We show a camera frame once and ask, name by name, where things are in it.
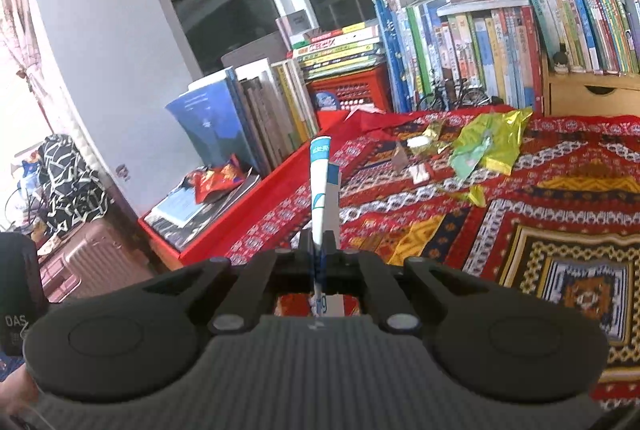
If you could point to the miniature black bicycle model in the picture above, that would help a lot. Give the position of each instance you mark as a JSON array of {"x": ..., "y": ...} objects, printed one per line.
[{"x": 455, "y": 97}]

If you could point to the large blue book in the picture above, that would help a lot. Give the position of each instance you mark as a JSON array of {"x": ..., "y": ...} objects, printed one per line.
[{"x": 205, "y": 119}]

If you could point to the small gold foil wrapper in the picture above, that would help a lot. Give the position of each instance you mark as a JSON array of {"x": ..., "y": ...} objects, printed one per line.
[{"x": 472, "y": 196}]

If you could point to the small clear display box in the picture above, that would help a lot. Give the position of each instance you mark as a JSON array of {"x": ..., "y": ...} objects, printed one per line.
[{"x": 295, "y": 27}]

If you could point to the pile of flat magazines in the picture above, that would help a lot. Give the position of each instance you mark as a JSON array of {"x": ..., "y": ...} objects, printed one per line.
[{"x": 185, "y": 210}]

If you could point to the row of tall colourful books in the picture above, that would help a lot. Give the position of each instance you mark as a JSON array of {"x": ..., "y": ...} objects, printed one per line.
[{"x": 460, "y": 54}]

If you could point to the row of pale upright books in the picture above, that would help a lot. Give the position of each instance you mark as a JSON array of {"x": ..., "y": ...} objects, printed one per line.
[{"x": 280, "y": 109}]

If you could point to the white blue paper packet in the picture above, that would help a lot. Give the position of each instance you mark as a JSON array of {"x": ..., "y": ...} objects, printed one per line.
[{"x": 322, "y": 190}]

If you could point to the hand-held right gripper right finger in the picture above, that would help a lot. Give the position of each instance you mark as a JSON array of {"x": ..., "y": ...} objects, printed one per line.
[{"x": 330, "y": 250}]

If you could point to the floral curtain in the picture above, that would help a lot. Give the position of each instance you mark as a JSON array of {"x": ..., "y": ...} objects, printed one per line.
[{"x": 17, "y": 9}]

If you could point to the small white wrapper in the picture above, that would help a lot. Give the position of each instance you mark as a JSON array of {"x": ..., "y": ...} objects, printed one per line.
[{"x": 420, "y": 174}]

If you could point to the red plastic crate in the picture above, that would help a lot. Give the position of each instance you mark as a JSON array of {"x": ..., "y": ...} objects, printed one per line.
[{"x": 350, "y": 89}]

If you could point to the small wall sticker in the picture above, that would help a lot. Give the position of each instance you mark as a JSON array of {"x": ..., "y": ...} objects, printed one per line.
[{"x": 123, "y": 172}]

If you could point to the white paper ball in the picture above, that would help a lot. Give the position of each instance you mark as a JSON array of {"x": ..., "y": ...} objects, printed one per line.
[{"x": 420, "y": 143}]

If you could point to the red patterned tablecloth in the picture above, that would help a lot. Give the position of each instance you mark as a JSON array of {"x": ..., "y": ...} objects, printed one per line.
[{"x": 550, "y": 190}]

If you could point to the grey board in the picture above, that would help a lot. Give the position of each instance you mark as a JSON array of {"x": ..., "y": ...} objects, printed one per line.
[{"x": 255, "y": 52}]

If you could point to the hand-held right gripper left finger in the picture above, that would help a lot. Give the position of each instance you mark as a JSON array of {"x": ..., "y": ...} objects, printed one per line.
[{"x": 306, "y": 250}]

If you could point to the yellow-green foil wrapper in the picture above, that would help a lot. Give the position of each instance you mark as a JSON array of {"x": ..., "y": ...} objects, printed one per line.
[{"x": 495, "y": 144}]

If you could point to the stack of flat books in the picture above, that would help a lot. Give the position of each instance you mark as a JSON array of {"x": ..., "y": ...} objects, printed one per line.
[{"x": 340, "y": 52}]

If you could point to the wooden drawer cabinet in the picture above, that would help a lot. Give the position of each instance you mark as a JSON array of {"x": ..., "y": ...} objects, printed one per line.
[{"x": 590, "y": 99}]

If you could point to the small dark-haired figurine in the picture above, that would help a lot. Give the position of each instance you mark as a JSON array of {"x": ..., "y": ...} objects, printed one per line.
[{"x": 562, "y": 59}]

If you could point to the red snack packet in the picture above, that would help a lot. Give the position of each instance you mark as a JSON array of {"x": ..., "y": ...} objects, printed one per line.
[{"x": 217, "y": 182}]

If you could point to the clear plastic wrapper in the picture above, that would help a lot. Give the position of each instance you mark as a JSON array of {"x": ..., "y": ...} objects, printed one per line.
[{"x": 399, "y": 159}]

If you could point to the person's left hand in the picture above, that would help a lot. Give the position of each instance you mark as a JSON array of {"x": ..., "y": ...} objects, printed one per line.
[{"x": 17, "y": 390}]

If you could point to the pink ribbed suitcase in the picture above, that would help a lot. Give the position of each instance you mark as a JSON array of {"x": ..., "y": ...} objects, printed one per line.
[{"x": 90, "y": 260}]

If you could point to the row of books on cabinet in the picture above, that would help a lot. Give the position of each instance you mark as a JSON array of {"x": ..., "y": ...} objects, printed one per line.
[{"x": 585, "y": 19}]

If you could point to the black white patterned bag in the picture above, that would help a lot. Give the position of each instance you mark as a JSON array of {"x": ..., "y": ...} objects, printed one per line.
[{"x": 70, "y": 185}]

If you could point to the red flat tray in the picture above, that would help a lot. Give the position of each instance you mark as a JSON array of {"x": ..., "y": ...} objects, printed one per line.
[{"x": 240, "y": 220}]

